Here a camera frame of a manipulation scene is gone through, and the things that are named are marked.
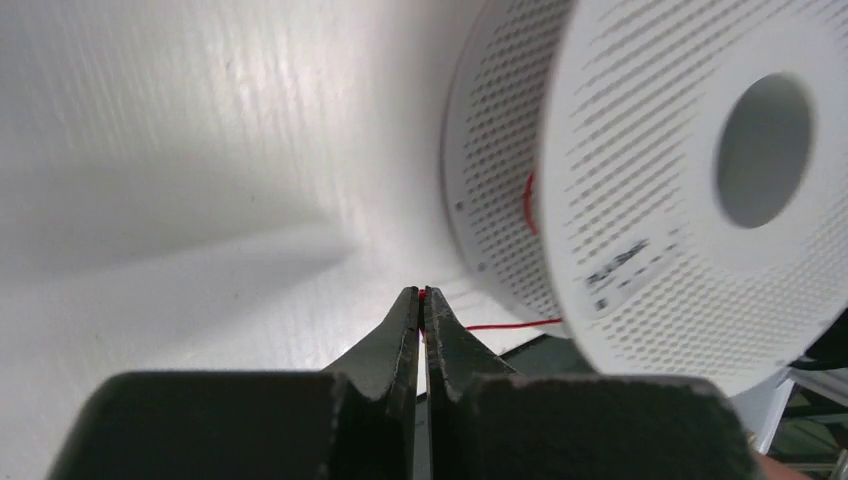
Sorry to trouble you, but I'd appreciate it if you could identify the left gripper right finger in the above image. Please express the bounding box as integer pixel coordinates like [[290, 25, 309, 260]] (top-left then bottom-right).
[[422, 286, 516, 424]]

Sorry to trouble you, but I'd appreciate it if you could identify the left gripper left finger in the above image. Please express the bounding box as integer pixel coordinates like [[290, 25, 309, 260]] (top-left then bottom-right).
[[324, 287, 420, 424]]

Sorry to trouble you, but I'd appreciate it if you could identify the thin red wire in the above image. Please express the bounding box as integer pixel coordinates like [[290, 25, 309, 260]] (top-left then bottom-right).
[[417, 170, 564, 339]]

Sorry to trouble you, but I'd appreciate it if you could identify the white translucent cable spool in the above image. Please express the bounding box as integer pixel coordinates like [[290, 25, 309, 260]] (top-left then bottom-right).
[[442, 1, 847, 395]]

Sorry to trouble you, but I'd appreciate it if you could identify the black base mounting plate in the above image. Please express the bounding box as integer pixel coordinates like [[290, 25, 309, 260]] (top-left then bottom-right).
[[427, 335, 594, 392]]

